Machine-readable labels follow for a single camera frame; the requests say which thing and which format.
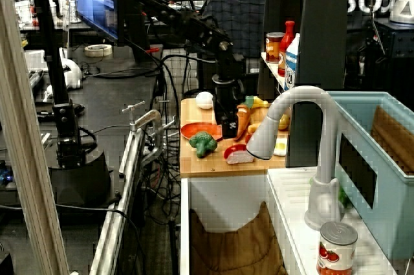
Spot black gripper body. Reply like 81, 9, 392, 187
212, 72, 245, 113

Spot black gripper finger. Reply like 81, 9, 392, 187
221, 109, 239, 139
213, 102, 224, 126

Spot toy sushi white red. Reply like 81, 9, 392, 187
223, 144, 256, 165

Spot red toy plate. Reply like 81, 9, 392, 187
180, 122, 224, 142

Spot orange toy carrot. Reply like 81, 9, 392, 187
233, 95, 256, 142

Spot white toy egg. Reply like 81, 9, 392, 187
195, 91, 214, 110

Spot green toy broccoli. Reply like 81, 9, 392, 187
188, 131, 218, 159

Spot yellow toy banana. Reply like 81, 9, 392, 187
250, 95, 271, 110

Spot wooden cutting board counter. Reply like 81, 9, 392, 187
179, 97, 290, 179

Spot pale shelf ledge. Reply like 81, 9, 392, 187
260, 51, 289, 94

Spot toy fried egg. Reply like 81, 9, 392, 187
273, 137, 289, 157

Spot brown label soup can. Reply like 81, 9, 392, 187
265, 32, 285, 64

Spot blue white milk carton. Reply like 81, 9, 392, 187
283, 32, 301, 91

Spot silver metal clamp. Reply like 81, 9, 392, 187
122, 100, 177, 166

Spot red ketchup bottle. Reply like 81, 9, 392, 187
278, 20, 296, 78

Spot dark quilted jacket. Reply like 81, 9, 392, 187
202, 0, 269, 59

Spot white toy kitchen unit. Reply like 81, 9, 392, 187
179, 166, 392, 275

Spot grey toy faucet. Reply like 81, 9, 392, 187
245, 85, 345, 231

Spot brown cloth in sink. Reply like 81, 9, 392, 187
190, 201, 287, 275

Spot green toy grapes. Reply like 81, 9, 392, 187
336, 184, 352, 210

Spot roll of masking tape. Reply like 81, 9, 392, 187
83, 43, 113, 58

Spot white handheld device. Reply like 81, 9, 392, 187
45, 47, 83, 94

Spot computer monitor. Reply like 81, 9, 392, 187
74, 0, 119, 41

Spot brown cloth in bin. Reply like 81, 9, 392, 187
370, 105, 414, 175

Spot tomato can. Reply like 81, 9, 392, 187
316, 221, 359, 275

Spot light blue plastic bin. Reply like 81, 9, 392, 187
326, 91, 414, 261

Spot light wooden beam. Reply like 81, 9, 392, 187
0, 0, 71, 275

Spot black vertical post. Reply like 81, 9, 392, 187
284, 0, 352, 168

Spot aluminium frame rail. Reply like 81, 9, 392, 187
89, 127, 146, 275

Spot black round robot pedestal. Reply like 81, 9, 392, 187
48, 150, 113, 206

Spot black cable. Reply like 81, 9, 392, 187
0, 203, 143, 275

